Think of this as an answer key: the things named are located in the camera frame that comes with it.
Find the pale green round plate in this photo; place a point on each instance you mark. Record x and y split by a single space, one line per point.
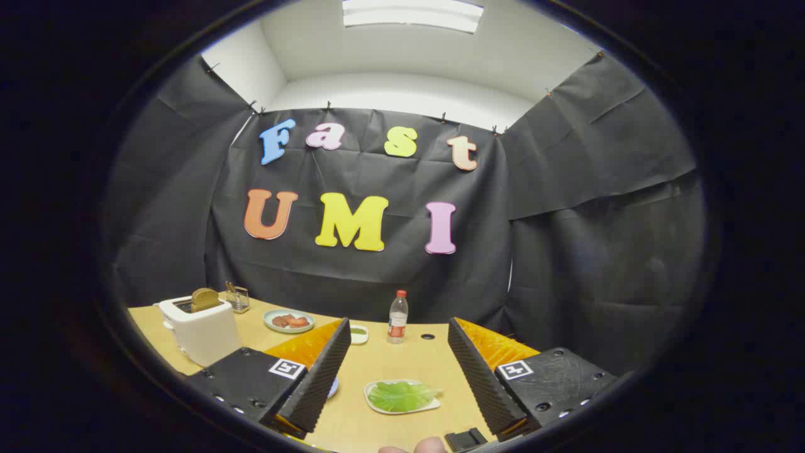
288 330

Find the green lettuce leaf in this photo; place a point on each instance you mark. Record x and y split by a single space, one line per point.
402 396

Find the blue round plate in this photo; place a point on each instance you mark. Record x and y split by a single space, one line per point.
333 389

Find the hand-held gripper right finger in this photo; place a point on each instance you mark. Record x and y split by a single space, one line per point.
481 384

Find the white divided condiment dish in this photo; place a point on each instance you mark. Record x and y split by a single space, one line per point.
360 337

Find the brown bread slice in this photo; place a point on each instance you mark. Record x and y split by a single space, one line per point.
205 299

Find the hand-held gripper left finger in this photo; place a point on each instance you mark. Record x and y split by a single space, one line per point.
317 384

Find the red meat slice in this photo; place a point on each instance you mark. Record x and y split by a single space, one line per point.
299 321

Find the white toaster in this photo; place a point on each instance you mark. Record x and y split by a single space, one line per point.
207 333

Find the clear red-capped water bottle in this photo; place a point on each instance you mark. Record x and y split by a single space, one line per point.
397 324

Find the ceiling light panel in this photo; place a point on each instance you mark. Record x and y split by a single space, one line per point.
412 16

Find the white rectangular plate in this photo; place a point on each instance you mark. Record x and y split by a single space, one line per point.
376 408

